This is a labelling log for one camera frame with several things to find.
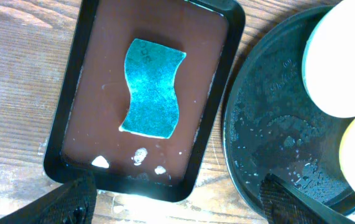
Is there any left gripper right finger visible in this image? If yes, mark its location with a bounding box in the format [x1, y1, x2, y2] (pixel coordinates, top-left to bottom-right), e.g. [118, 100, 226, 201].
[260, 174, 355, 224]

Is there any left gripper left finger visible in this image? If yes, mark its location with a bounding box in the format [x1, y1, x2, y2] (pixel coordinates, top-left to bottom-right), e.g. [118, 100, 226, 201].
[0, 175, 97, 224]

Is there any light blue plate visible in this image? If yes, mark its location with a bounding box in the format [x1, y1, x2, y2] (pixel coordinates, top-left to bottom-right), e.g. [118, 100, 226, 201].
[302, 0, 355, 118]

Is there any green yellow sponge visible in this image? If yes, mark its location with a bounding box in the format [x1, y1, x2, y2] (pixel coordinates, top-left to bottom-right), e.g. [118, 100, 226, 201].
[119, 39, 187, 139]

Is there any round black tray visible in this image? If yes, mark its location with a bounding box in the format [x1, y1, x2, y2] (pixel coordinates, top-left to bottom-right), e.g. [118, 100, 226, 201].
[223, 6, 355, 215]

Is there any rectangular black brown tray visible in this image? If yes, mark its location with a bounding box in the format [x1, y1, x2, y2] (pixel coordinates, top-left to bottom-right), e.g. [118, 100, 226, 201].
[44, 1, 245, 202]

